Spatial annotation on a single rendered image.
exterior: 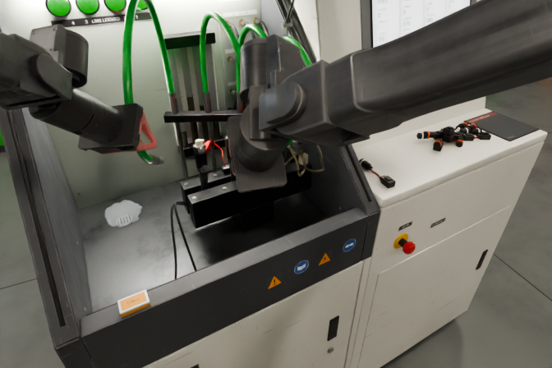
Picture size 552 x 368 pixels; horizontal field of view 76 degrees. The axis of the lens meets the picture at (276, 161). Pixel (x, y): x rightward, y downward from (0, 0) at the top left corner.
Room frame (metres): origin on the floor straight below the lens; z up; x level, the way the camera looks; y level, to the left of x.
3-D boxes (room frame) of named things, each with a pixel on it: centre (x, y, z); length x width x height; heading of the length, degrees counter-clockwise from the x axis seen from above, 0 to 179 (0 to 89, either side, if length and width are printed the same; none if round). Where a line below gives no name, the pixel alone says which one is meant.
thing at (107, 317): (0.51, 0.06, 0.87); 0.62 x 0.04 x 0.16; 119
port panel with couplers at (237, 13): (1.06, 0.09, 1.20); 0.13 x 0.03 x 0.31; 119
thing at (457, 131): (0.94, -0.54, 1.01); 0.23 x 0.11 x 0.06; 119
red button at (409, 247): (0.69, -0.35, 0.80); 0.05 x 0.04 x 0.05; 119
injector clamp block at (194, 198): (0.78, 0.07, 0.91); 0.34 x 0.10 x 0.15; 119
